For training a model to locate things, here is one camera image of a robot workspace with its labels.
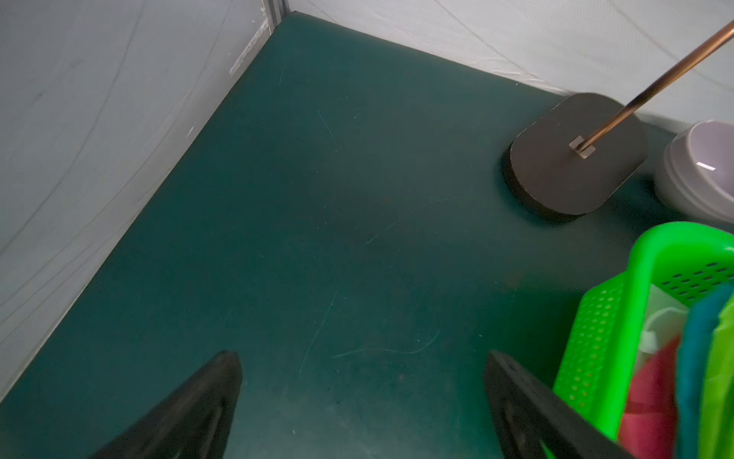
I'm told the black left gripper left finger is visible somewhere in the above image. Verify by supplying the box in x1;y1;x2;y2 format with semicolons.
92;351;243;458

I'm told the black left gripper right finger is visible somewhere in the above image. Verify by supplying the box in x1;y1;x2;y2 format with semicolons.
484;351;631;459

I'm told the green plastic basket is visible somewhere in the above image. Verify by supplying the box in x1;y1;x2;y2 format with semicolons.
554;223;733;451

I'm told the pink bunny raincoat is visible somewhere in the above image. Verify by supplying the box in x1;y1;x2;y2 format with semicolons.
619;337;680;458

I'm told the white raincoat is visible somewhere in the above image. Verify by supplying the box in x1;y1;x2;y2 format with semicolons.
635;285;689;372

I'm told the green frog raincoat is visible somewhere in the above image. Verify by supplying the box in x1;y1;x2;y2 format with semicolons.
699;298;733;459

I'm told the blue raincoat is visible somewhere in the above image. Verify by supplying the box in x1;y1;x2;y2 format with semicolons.
675;283;733;458

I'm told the dark metal hook stand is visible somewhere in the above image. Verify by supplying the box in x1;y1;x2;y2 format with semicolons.
502;24;733;222

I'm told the lilac ceramic bowl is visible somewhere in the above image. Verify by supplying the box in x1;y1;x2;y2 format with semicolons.
654;120;733;224

